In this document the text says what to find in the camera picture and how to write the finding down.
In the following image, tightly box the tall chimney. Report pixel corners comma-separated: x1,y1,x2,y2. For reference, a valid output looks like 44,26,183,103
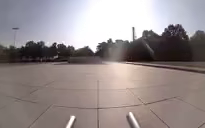
132,26,136,43

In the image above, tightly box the grey concrete paved ground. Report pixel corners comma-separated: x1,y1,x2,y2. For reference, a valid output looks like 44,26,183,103
0,61,205,128

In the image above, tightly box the low concrete kerb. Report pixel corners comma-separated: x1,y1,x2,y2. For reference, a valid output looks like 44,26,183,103
124,61,205,76

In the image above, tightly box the row of dark trees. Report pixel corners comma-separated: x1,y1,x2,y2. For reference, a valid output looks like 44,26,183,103
0,23,205,64

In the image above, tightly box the robot's own part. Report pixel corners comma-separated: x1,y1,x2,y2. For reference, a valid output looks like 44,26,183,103
65,115,77,128
126,111,141,128

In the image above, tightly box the tall lamp pole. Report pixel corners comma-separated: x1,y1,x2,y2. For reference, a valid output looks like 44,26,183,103
11,27,20,49

